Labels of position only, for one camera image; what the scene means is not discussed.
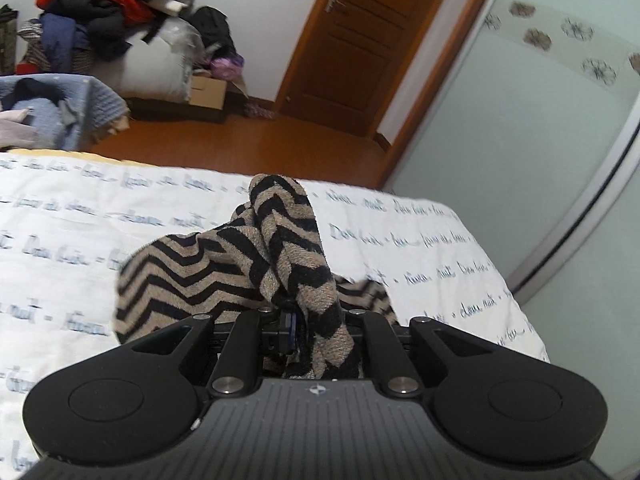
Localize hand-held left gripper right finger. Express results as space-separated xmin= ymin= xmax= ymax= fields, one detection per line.
xmin=345 ymin=309 xmax=508 ymax=397

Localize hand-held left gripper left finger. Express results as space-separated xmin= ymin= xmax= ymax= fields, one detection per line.
xmin=120 ymin=309 xmax=297 ymax=397

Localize black beige zigzag pants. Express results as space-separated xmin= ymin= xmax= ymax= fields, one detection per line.
xmin=114 ymin=173 xmax=401 ymax=381

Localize patterned slippers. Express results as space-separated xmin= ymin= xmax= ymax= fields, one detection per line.
xmin=242 ymin=101 xmax=277 ymax=121

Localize white script-printed blanket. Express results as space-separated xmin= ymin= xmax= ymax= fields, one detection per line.
xmin=0 ymin=149 xmax=551 ymax=480

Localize cardboard box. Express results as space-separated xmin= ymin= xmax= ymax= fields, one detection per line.
xmin=187 ymin=75 xmax=251 ymax=112

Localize frosted glass wardrobe door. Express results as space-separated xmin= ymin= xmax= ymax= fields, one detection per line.
xmin=382 ymin=0 xmax=640 ymax=480

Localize purple bag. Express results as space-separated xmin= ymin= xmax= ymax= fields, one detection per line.
xmin=210 ymin=55 xmax=246 ymax=81

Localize wooden door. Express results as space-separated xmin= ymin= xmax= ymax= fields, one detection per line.
xmin=275 ymin=0 xmax=461 ymax=139

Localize blue knitted basket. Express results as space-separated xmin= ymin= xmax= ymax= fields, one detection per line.
xmin=0 ymin=74 xmax=132 ymax=152

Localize large clear plastic bag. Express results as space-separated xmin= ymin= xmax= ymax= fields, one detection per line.
xmin=107 ymin=16 xmax=208 ymax=104

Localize black bag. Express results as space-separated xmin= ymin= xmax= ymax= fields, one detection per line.
xmin=190 ymin=6 xmax=239 ymax=61

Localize lilac garment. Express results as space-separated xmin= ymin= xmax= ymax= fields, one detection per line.
xmin=0 ymin=107 xmax=40 ymax=152

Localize brown patterned bag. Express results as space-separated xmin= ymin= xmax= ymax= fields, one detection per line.
xmin=0 ymin=4 xmax=21 ymax=76

